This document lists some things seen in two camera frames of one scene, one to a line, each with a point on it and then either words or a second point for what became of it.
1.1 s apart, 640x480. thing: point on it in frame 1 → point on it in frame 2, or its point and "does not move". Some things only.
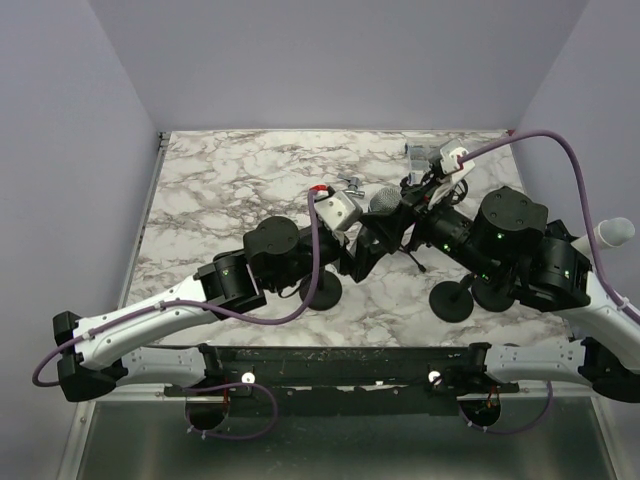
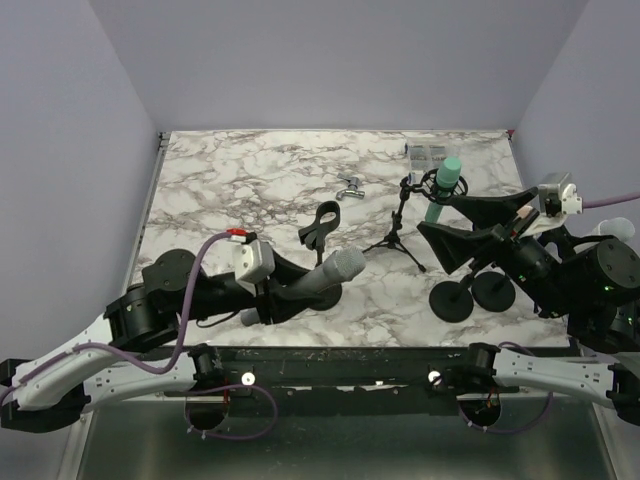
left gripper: [365, 256] → [287, 302]
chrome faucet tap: [353, 186] does not move
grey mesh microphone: [385, 200] → [342, 265]
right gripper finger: [389, 228] → [456, 247]
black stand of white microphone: [494, 296] does not move
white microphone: [608, 233] does not move
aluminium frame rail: [71, 464] does not move
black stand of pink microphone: [450, 302] does not move
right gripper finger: [416, 192] → [494, 212]
